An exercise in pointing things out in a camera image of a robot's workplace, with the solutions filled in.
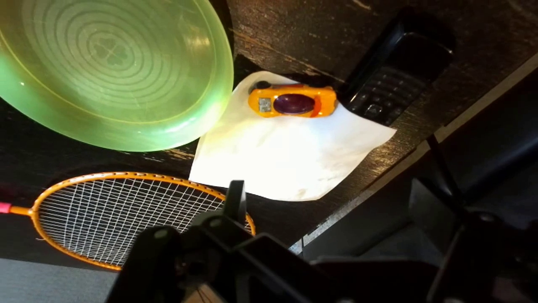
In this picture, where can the orange small device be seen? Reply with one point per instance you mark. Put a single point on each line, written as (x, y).
(291, 100)

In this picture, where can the green plastic plate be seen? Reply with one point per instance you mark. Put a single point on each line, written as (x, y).
(120, 75)

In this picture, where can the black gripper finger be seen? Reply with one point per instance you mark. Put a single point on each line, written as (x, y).
(236, 205)

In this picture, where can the black mobile phone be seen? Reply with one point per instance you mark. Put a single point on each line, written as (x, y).
(411, 53)

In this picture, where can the orange badminton racket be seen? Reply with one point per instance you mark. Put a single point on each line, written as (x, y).
(94, 218)

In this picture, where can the white paper sheet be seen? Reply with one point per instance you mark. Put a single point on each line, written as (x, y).
(288, 158)

